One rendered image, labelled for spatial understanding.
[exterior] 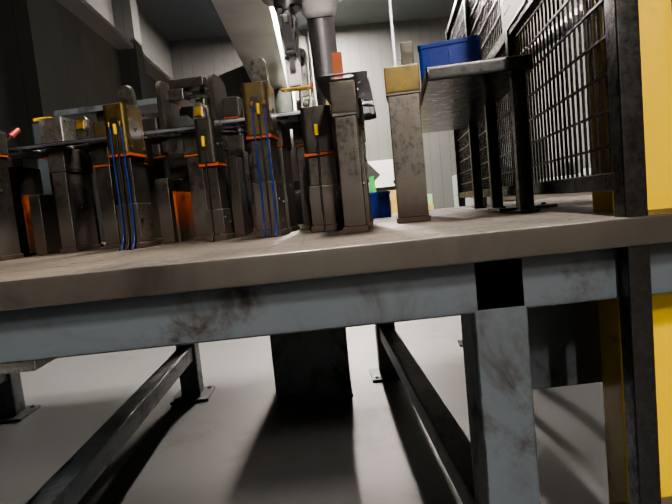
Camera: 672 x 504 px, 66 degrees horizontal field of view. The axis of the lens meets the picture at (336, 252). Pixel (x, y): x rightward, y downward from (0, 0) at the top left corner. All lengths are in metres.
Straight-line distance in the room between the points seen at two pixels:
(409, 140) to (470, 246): 0.57
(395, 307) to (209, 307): 0.26
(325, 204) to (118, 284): 0.58
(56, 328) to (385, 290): 0.46
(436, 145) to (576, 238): 9.86
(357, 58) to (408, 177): 9.47
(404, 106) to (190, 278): 0.73
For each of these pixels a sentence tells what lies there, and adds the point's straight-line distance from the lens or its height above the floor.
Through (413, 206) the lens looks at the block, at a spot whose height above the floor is 0.74.
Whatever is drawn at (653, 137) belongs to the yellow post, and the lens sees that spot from 0.97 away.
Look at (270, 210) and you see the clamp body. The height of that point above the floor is 0.76.
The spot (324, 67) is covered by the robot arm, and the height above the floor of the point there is 1.28.
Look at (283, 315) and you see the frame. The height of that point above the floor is 0.61.
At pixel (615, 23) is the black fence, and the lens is 0.84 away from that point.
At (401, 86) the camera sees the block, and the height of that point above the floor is 1.01.
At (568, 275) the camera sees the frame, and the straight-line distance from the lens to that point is 0.82.
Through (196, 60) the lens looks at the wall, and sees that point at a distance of 10.86.
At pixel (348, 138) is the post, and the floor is 0.88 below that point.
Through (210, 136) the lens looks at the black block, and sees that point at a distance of 1.29.
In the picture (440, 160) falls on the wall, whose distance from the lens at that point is 10.58.
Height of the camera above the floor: 0.75
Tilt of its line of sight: 5 degrees down
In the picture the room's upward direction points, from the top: 6 degrees counter-clockwise
